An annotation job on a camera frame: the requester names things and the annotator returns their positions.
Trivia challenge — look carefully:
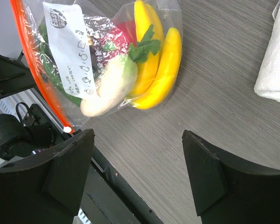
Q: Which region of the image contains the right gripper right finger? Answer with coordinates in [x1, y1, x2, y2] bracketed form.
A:
[182, 130, 280, 224]

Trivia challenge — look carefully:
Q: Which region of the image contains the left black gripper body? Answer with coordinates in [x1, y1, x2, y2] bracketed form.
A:
[0, 55, 36, 99]

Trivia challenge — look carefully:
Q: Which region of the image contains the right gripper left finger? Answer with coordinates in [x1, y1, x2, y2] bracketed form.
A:
[0, 129, 94, 224]

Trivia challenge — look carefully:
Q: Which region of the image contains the green fake chili pepper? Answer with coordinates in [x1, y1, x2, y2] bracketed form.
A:
[38, 24, 81, 107]

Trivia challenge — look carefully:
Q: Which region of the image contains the clear orange zip top bag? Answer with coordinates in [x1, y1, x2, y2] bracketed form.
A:
[10, 0, 183, 133]

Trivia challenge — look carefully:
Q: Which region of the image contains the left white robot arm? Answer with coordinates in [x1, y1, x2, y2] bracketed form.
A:
[0, 53, 70, 167]

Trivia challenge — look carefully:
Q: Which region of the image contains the white fake radish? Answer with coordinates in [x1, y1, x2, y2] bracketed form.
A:
[80, 42, 162, 118]

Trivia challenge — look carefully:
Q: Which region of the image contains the yellow fake banana bunch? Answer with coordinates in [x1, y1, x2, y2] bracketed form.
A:
[129, 0, 183, 110]

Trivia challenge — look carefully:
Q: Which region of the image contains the rolled white towel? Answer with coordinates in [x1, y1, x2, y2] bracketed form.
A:
[254, 1, 280, 102]

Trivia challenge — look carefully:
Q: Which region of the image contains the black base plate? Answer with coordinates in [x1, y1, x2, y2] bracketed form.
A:
[73, 148, 162, 224]

